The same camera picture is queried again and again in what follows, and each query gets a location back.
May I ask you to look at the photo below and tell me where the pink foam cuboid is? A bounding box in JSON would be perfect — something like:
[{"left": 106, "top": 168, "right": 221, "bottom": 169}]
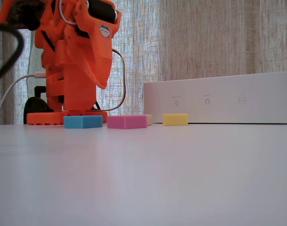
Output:
[{"left": 107, "top": 114, "right": 148, "bottom": 129}]

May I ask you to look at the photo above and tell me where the white red black servo wire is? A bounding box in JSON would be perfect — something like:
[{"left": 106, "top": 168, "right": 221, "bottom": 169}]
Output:
[
  {"left": 58, "top": 0, "right": 78, "bottom": 26},
  {"left": 94, "top": 48, "right": 127, "bottom": 113}
]

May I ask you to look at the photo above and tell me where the orange robot arm with base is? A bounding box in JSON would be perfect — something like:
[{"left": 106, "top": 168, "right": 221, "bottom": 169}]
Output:
[{"left": 26, "top": 0, "right": 111, "bottom": 126}]

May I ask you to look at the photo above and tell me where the black table clamp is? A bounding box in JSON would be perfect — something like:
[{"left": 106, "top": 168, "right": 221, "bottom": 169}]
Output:
[{"left": 23, "top": 86, "right": 54, "bottom": 125}]

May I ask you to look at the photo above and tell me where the white USB cable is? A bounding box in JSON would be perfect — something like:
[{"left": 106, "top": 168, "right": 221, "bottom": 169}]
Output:
[{"left": 0, "top": 71, "right": 47, "bottom": 125}]

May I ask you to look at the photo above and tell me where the thick black cable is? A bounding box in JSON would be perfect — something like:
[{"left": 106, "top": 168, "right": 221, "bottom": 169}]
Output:
[{"left": 0, "top": 22, "right": 25, "bottom": 84}]

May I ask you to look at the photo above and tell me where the blue foam cuboid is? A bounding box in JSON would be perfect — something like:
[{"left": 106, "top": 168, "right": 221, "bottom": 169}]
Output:
[{"left": 63, "top": 114, "right": 104, "bottom": 129}]

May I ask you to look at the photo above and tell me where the white cardboard box bin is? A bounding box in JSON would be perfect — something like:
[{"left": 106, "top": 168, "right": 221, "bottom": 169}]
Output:
[{"left": 143, "top": 71, "right": 287, "bottom": 125}]

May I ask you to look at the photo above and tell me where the yellow foam cuboid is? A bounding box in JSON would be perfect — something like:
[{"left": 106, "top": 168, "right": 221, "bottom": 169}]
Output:
[{"left": 162, "top": 113, "right": 189, "bottom": 126}]

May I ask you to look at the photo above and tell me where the orange gripper black servo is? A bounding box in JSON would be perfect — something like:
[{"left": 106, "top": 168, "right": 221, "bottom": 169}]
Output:
[{"left": 55, "top": 0, "right": 122, "bottom": 89}]

